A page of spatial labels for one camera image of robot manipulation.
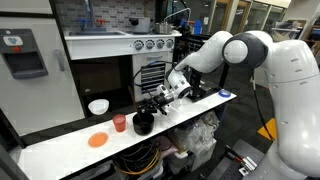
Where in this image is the toy white refrigerator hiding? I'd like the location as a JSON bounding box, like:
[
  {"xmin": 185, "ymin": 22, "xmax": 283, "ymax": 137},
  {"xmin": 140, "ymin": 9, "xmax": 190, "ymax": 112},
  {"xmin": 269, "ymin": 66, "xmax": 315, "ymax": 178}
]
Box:
[{"xmin": 0, "ymin": 0, "xmax": 84, "ymax": 136}]

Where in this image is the clear plastic bag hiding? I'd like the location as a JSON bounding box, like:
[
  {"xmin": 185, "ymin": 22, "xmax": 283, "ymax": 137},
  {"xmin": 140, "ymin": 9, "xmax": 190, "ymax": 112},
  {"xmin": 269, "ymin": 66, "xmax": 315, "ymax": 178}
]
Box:
[{"xmin": 170, "ymin": 111, "xmax": 219, "ymax": 156}]

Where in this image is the toy kitchen stove oven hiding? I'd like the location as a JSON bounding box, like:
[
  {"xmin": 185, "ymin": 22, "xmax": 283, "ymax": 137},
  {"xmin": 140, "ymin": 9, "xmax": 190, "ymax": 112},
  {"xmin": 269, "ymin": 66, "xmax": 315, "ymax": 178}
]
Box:
[{"xmin": 65, "ymin": 31, "xmax": 181, "ymax": 101}]

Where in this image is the orange flat lid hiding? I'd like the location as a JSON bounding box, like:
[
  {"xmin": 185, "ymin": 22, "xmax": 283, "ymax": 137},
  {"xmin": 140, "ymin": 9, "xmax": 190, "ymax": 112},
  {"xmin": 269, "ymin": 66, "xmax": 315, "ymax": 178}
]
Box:
[{"xmin": 88, "ymin": 132, "xmax": 108, "ymax": 148}]

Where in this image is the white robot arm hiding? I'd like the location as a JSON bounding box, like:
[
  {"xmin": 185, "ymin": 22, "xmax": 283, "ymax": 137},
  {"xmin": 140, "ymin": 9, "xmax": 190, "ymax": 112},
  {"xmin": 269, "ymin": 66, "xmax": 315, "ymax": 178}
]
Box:
[{"xmin": 138, "ymin": 30, "xmax": 320, "ymax": 180}]

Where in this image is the clear bin with cables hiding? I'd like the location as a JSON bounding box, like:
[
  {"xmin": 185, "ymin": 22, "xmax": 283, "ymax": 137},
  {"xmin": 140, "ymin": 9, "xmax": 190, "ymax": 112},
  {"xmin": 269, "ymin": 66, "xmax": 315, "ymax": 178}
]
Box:
[{"xmin": 113, "ymin": 141, "xmax": 161, "ymax": 180}]

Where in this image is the small white bowl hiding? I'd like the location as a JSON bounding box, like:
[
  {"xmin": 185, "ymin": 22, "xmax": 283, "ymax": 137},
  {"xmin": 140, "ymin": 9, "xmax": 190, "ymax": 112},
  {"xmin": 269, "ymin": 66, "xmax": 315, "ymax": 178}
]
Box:
[{"xmin": 88, "ymin": 99, "xmax": 109, "ymax": 115}]

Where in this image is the silver pot on stove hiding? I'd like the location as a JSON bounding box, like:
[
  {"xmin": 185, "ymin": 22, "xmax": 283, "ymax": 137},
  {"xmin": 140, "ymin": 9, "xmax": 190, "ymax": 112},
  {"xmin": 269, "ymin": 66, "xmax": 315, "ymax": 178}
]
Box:
[{"xmin": 155, "ymin": 23, "xmax": 172, "ymax": 34}]

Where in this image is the orange plastic cup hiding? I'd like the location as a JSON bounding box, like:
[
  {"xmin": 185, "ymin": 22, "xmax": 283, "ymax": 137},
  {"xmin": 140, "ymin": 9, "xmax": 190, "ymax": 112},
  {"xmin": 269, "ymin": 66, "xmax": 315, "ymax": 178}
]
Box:
[{"xmin": 113, "ymin": 114, "xmax": 126, "ymax": 132}]

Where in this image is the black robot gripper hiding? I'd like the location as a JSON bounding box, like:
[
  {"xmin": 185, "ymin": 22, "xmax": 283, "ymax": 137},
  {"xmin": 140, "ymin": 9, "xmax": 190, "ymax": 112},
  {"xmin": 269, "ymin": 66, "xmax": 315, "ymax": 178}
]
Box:
[{"xmin": 137, "ymin": 93, "xmax": 174, "ymax": 115}]

